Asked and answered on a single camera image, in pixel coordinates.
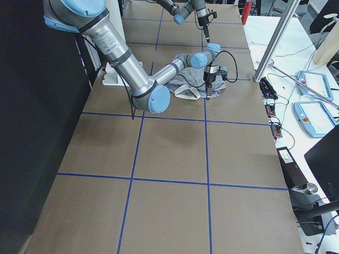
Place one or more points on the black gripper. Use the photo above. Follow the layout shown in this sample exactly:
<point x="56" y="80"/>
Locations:
<point x="203" y="21"/>
<point x="209" y="78"/>

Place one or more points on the blue white striped polo shirt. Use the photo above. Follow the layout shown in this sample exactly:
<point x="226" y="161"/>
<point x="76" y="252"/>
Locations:
<point x="189" y="84"/>

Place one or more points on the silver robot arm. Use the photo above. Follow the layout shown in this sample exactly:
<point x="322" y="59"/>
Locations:
<point x="180" y="14"/>
<point x="148" y="93"/>

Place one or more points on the red cylinder bottle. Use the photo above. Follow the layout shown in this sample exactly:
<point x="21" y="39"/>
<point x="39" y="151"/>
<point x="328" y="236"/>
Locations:
<point x="246" y="11"/>

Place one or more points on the long metal grabber rod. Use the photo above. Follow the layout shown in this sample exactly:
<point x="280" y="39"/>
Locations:
<point x="271" y="64"/>

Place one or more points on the orange black connector module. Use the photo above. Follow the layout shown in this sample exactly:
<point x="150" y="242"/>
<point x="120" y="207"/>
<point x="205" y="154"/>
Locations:
<point x="275" y="123"/>

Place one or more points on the upper blue teach pendant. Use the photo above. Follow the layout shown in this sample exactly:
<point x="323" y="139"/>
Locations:
<point x="317" y="82"/>

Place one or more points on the blue teach pendant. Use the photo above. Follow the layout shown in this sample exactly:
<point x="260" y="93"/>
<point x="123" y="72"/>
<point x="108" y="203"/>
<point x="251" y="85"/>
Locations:
<point x="317" y="82"/>
<point x="314" y="117"/>

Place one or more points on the lower blue teach pendant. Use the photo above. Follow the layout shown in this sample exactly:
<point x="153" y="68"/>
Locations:
<point x="314" y="117"/>

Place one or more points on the black power strip box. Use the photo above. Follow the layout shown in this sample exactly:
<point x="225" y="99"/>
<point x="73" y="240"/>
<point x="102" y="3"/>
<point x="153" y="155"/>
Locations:
<point x="293" y="176"/>

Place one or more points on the wooden beam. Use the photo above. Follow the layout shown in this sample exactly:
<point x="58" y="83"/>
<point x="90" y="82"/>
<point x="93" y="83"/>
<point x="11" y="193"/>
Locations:
<point x="329" y="46"/>

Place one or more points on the black monitor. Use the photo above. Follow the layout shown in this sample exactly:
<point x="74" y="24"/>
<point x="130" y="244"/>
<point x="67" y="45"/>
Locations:
<point x="322" y="160"/>

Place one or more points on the aluminium frame post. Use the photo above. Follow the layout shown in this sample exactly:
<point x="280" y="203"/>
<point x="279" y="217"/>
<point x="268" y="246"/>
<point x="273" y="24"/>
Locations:
<point x="276" y="37"/>

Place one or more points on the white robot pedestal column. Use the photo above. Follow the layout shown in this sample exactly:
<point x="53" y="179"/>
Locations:
<point x="112" y="43"/>

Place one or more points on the black camera stand mount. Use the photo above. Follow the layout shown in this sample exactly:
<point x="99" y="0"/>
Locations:
<point x="312" y="213"/>

